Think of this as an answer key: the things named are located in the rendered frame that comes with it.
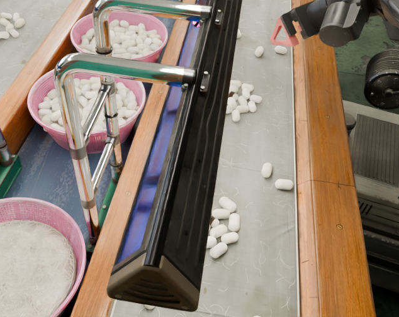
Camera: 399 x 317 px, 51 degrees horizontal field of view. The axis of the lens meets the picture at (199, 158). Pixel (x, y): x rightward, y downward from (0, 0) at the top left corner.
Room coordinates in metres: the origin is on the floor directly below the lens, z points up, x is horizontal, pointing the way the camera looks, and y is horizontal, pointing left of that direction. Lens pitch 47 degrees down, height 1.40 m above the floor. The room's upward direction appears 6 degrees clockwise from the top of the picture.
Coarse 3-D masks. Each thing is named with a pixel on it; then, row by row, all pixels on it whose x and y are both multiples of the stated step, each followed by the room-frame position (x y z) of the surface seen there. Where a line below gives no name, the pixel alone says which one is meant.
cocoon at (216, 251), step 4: (220, 244) 0.39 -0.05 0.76; (224, 244) 0.39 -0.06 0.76; (212, 248) 0.38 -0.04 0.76; (216, 248) 0.38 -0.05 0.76; (220, 248) 0.38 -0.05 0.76; (224, 248) 0.38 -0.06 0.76; (212, 252) 0.37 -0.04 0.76; (216, 252) 0.37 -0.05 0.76; (220, 252) 0.38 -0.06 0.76; (224, 252) 0.38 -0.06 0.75; (212, 256) 0.37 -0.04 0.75; (216, 256) 0.37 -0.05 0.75
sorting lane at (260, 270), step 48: (288, 0) 1.39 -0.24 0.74; (240, 48) 1.06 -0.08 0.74; (288, 48) 1.09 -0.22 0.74; (288, 96) 0.86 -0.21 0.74; (240, 144) 0.67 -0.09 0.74; (288, 144) 0.68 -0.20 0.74; (240, 192) 0.53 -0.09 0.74; (288, 192) 0.54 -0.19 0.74; (240, 240) 0.41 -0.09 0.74; (288, 240) 0.43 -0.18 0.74; (240, 288) 0.32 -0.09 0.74; (288, 288) 0.33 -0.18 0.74
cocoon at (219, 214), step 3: (216, 210) 0.46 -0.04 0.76; (219, 210) 0.46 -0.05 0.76; (222, 210) 0.46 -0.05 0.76; (225, 210) 0.46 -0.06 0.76; (213, 213) 0.46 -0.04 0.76; (216, 213) 0.46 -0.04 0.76; (219, 213) 0.46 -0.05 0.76; (222, 213) 0.46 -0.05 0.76; (225, 213) 0.46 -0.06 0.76; (228, 213) 0.46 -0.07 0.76; (216, 216) 0.45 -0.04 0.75; (219, 216) 0.45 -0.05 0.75; (222, 216) 0.45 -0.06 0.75; (225, 216) 0.45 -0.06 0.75; (228, 216) 0.46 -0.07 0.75; (219, 219) 0.45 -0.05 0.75; (222, 219) 0.45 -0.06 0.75
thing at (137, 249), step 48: (240, 0) 0.69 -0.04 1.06; (192, 48) 0.48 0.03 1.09; (192, 96) 0.35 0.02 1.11; (192, 144) 0.29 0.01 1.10; (144, 192) 0.25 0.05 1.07; (192, 192) 0.24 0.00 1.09; (144, 240) 0.18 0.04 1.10; (192, 240) 0.20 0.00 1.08; (144, 288) 0.15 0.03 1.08; (192, 288) 0.16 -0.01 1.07
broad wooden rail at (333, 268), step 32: (320, 64) 0.98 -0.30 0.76; (320, 96) 0.84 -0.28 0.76; (320, 128) 0.72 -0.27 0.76; (320, 160) 0.62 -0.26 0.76; (320, 192) 0.53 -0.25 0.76; (352, 192) 0.54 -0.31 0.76; (320, 224) 0.45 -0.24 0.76; (352, 224) 0.46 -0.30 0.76; (320, 256) 0.39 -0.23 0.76; (352, 256) 0.39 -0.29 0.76; (320, 288) 0.32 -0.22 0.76; (352, 288) 0.33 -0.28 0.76
